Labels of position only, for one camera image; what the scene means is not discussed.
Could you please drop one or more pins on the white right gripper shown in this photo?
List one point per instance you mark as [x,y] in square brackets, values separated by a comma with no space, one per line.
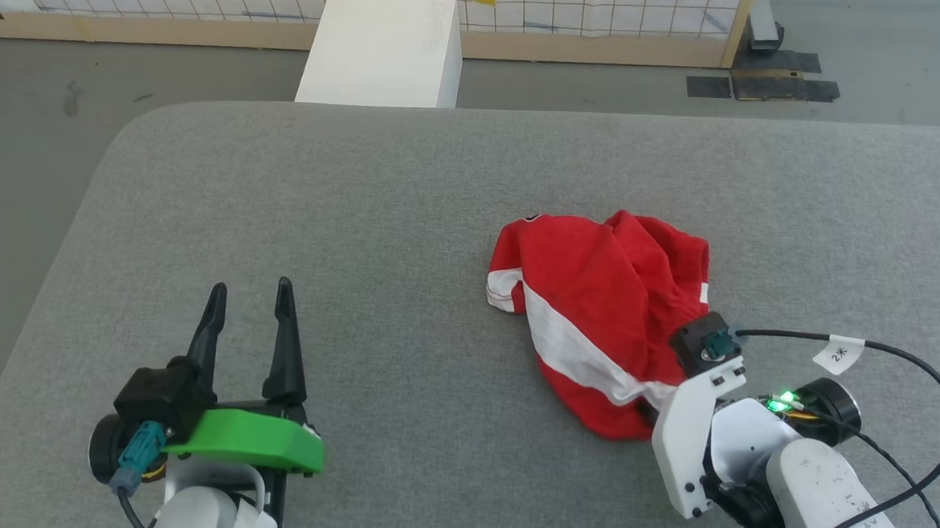
[684,438]

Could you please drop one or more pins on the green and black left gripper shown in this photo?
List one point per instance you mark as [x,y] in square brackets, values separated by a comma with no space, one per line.
[246,441]

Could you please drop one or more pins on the red garment with white stripe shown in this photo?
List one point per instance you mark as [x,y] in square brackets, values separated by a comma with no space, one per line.
[593,306]

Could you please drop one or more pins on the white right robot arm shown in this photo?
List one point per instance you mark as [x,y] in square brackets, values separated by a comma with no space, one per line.
[820,487]

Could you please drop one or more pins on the white box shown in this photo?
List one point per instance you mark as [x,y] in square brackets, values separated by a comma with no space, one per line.
[382,51]

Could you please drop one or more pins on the small black floor tape patch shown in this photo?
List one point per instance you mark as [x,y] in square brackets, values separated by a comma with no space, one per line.
[708,86]

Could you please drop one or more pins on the large black floor tape patch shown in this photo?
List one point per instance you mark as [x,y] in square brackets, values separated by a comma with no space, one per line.
[790,86]

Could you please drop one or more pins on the wooden framed lemon print partition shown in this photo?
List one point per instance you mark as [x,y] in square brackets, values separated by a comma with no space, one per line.
[585,8]

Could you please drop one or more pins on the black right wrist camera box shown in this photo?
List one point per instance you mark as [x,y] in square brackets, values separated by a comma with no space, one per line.
[695,345]

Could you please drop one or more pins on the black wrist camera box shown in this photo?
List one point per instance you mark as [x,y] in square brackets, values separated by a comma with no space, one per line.
[155,397]
[695,345]

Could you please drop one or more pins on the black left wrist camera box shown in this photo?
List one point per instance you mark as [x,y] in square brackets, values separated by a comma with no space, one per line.
[155,397]

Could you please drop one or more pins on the grey metal post with caster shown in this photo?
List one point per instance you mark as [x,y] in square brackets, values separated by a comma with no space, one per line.
[763,27]

